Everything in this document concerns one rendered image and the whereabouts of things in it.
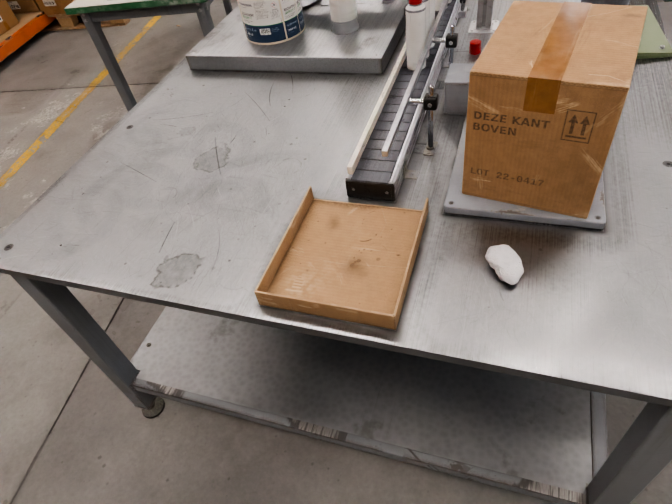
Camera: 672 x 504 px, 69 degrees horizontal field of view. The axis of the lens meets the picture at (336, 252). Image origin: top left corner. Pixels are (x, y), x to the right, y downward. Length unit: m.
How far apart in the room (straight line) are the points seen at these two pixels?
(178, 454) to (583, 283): 1.35
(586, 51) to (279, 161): 0.70
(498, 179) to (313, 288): 0.41
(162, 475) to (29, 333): 0.95
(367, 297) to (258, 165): 0.51
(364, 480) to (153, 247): 0.94
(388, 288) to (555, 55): 0.48
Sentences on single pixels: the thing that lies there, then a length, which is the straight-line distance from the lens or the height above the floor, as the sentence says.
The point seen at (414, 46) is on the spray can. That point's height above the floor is 0.95.
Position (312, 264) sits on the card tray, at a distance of 0.96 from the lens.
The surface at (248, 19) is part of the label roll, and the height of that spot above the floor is 0.96.
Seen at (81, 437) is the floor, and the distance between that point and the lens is 2.01.
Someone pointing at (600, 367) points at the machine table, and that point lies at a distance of 0.86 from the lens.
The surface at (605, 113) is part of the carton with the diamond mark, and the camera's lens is 0.90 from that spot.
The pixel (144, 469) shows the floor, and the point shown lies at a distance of 1.84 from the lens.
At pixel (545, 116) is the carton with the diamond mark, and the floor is 1.05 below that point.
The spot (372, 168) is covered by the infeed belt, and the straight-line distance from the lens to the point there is 1.08.
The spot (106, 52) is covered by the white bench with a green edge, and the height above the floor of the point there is 0.56.
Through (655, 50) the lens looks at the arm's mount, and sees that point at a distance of 1.64.
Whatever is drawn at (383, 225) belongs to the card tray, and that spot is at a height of 0.83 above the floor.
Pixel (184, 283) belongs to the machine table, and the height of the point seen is 0.83.
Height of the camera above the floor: 1.53
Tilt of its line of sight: 46 degrees down
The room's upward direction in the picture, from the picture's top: 11 degrees counter-clockwise
